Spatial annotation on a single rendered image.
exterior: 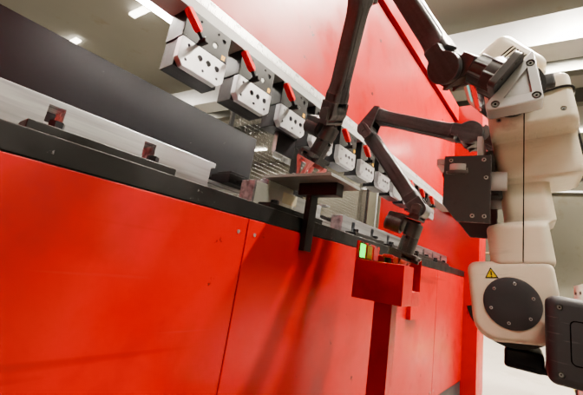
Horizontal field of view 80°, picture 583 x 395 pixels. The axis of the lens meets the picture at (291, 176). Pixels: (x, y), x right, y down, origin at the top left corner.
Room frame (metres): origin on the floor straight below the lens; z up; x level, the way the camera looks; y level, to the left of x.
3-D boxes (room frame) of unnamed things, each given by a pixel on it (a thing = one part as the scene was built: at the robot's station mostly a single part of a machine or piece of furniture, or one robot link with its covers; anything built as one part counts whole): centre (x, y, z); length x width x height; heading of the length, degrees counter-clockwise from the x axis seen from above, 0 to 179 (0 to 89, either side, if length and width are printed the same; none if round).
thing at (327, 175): (1.10, -0.07, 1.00); 0.26 x 0.18 x 0.01; 50
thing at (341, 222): (2.17, -0.77, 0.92); 1.68 x 0.06 x 0.10; 140
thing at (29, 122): (0.70, 0.39, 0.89); 0.30 x 0.05 x 0.03; 140
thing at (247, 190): (1.24, 0.01, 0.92); 0.39 x 0.06 x 0.10; 140
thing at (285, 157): (1.20, 0.05, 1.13); 0.10 x 0.02 x 0.10; 140
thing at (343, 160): (1.48, -0.20, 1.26); 0.15 x 0.09 x 0.17; 140
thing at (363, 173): (1.64, -0.33, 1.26); 0.15 x 0.09 x 0.17; 140
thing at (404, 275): (1.19, -0.37, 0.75); 0.20 x 0.16 x 0.18; 144
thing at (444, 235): (3.05, -1.28, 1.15); 0.85 x 0.25 x 2.30; 50
